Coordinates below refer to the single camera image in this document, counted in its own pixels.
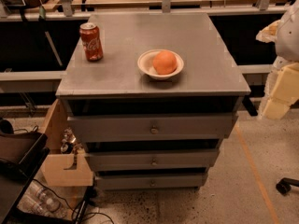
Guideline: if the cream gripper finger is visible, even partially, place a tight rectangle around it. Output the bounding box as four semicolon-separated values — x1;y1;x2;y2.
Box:
256;20;279;43
261;63;299;119

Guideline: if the orange fruit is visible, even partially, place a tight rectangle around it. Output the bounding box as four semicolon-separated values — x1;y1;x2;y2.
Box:
152;50;177;75

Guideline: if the white paper bowl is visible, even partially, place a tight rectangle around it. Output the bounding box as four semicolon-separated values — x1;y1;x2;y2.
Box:
137;49;184;80

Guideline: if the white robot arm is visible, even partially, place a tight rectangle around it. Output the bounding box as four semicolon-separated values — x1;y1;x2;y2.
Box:
256;0;299;119

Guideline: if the black chair caster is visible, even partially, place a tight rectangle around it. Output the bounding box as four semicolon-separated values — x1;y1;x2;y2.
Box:
276;177;299;195

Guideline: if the top grey drawer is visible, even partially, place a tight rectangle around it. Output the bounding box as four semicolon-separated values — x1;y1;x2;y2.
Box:
68;113;237;143

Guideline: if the grey drawer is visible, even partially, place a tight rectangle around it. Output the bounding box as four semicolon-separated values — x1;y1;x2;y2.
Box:
94;173;207;190
85;149;219;171
68;113;237;143

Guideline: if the middle grey drawer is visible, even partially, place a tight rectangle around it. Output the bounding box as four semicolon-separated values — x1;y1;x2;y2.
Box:
85;149;219;171

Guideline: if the bottom grey drawer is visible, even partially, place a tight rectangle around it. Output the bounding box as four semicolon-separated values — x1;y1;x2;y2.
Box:
94;173;207;190

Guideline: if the grey drawer cabinet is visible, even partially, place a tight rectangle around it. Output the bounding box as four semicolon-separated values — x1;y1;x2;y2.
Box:
56;13;250;190

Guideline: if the red soda can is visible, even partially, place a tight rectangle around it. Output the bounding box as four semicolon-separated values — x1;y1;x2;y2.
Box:
79;22;103;62

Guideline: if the wooden crate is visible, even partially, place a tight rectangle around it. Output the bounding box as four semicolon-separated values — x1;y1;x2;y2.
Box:
39;99;93;187

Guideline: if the wooden workbench behind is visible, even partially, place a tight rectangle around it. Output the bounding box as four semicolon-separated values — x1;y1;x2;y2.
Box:
43;0;294;20

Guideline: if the clear plastic bottle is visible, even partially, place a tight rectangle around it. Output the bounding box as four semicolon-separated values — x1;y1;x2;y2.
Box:
29;182;61;213

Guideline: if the black cart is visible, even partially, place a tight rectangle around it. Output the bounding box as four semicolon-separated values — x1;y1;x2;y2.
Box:
0;133;50;224

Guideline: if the black floor cable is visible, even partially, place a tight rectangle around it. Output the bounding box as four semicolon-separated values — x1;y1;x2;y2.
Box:
32;178;116;224

